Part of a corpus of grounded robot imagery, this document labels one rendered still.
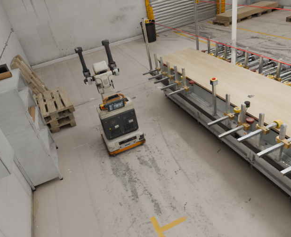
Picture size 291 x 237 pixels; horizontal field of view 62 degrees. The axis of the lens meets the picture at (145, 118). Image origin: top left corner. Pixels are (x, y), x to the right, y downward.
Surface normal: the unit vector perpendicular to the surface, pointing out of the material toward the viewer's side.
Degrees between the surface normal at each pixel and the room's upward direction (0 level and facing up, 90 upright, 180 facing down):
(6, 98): 90
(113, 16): 90
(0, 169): 90
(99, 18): 90
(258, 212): 0
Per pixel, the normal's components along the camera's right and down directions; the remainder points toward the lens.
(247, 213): -0.18, -0.83
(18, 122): 0.38, 0.45
